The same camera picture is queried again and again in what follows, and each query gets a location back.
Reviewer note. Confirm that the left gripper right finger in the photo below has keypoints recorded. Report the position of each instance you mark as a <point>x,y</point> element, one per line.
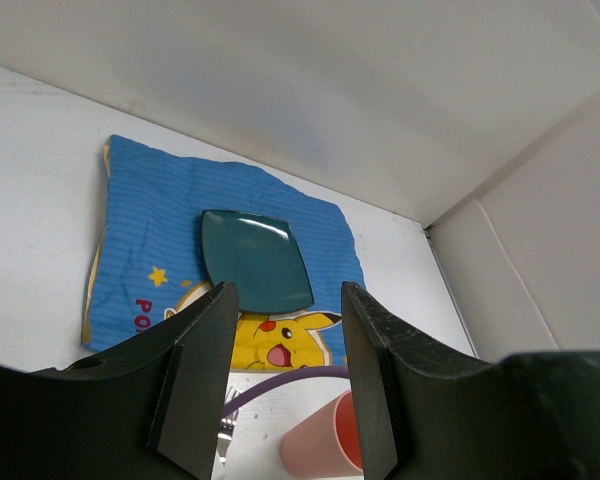
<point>427,411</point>

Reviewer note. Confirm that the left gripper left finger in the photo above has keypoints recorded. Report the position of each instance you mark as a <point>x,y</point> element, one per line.
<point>147,408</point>

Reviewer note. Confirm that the teal plate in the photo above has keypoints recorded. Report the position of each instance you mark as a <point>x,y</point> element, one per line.
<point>260,255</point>

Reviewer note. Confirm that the pink plastic cup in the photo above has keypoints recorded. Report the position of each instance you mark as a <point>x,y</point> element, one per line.
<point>325,444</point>

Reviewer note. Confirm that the blue Pikachu cloth placemat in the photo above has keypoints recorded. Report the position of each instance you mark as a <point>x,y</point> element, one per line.
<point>149,263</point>

